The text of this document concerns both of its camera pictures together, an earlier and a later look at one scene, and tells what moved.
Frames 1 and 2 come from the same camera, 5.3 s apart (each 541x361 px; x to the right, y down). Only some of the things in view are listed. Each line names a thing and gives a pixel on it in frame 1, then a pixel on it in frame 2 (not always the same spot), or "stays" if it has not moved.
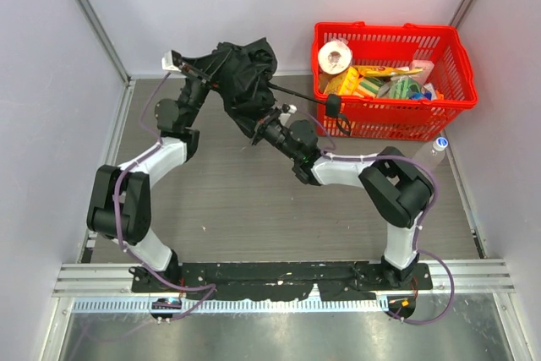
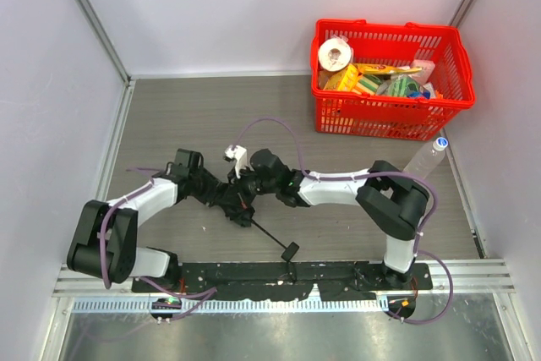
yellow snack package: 380,71 stays
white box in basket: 425,65 stays
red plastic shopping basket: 396,82 stays
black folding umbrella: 244,71 -> 239,205
